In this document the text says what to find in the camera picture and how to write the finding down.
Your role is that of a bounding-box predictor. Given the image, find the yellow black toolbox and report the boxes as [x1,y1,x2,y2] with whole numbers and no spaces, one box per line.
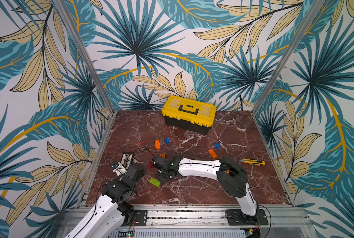
[162,96,217,135]

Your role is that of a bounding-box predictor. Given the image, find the aluminium front rail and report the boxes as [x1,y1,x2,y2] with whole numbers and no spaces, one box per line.
[56,204,318,238]

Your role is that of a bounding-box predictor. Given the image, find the black probe cable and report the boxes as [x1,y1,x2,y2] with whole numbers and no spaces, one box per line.
[135,148,157,158]

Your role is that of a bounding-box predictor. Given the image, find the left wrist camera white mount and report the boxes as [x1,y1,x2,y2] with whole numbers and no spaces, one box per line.
[112,162,127,176]

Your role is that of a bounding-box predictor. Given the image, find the red probe cable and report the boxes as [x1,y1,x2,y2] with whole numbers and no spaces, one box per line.
[132,140,148,153]

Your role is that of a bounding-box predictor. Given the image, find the yellow utility knife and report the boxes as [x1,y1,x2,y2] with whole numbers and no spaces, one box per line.
[240,159,266,166]

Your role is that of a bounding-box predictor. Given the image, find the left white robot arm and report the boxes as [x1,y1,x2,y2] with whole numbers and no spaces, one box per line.
[66,164,145,238]

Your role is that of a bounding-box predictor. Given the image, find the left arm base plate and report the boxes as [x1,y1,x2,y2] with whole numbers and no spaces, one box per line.
[123,210,148,227]

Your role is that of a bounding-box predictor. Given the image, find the green 2x4 brick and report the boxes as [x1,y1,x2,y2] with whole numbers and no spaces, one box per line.
[149,178,161,187]

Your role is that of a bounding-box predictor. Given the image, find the orange 2x4 brick far left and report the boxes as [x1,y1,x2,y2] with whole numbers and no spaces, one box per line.
[154,140,161,150]

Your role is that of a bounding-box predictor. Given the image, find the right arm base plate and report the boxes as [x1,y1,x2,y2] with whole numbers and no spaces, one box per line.
[225,209,269,227]

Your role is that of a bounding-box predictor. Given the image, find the orange 2x4 brick centre right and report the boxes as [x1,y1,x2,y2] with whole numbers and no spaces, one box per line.
[208,149,218,159]

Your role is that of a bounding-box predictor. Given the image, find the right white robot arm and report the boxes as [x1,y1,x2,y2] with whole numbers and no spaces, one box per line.
[152,156,259,218]

